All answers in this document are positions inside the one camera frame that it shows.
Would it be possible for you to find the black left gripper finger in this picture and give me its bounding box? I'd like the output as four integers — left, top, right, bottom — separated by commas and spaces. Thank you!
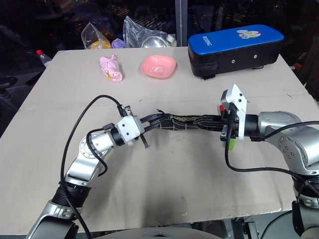
141, 113, 172, 125
143, 119, 172, 134

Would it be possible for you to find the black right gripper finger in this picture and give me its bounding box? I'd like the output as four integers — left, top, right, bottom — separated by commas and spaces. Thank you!
199, 121, 225, 130
197, 115, 224, 123

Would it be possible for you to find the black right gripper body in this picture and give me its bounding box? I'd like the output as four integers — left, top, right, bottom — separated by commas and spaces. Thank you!
219, 103, 240, 143

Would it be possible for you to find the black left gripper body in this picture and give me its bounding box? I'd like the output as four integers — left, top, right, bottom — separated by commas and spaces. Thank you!
125, 105, 151, 150

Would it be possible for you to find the black grid pouch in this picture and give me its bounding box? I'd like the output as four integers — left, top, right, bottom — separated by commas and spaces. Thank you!
156, 108, 225, 132

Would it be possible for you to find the brown cardboard table cover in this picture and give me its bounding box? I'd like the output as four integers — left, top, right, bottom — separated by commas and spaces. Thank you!
0, 45, 319, 225

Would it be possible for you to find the pink plastic bowl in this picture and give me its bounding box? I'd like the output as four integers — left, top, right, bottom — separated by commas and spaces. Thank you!
140, 55, 177, 80

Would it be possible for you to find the blue and black padded box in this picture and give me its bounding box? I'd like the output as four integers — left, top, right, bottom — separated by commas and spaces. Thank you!
187, 23, 286, 81

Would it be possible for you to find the clear bag with metal bowl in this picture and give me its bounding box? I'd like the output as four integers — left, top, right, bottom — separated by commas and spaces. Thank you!
122, 15, 178, 49

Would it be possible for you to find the purple plastic item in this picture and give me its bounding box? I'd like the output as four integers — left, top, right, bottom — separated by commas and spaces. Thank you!
111, 38, 125, 49

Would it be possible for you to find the clear bag with orange contents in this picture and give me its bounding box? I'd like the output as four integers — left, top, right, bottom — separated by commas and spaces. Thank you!
81, 21, 113, 50

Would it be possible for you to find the white vertical pole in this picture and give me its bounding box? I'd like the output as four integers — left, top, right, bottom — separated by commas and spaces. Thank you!
177, 0, 188, 47

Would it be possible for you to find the clear bottle with red cap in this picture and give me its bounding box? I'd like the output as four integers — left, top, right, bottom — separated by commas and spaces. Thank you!
35, 49, 53, 68

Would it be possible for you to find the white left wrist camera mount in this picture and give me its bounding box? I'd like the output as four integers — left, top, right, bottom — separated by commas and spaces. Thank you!
116, 115, 145, 146

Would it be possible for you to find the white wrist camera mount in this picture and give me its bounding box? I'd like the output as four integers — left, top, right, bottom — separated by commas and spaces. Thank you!
221, 84, 248, 140
116, 115, 145, 146

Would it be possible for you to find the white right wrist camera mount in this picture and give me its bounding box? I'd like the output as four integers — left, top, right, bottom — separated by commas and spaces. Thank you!
221, 84, 248, 140

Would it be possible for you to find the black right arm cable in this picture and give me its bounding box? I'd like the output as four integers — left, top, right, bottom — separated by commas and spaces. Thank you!
224, 104, 319, 180

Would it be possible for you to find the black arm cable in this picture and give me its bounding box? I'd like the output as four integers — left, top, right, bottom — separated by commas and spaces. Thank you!
224, 104, 319, 180
59, 95, 127, 239

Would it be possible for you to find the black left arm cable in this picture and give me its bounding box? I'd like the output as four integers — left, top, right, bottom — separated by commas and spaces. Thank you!
59, 95, 127, 239

